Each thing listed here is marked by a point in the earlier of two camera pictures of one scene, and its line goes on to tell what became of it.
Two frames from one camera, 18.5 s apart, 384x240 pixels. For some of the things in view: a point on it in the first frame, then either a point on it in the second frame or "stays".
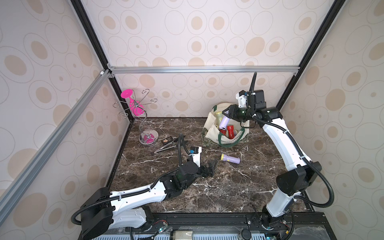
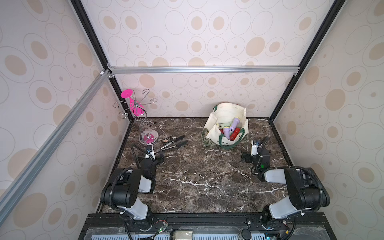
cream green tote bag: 224,130 stays
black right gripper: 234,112 -> 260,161
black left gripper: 206,172 -> 161,159
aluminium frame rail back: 137,70 stays
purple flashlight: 224,122 -> 226,130
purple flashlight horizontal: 233,159 -> 235,121
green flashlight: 220,115 -> 222,125
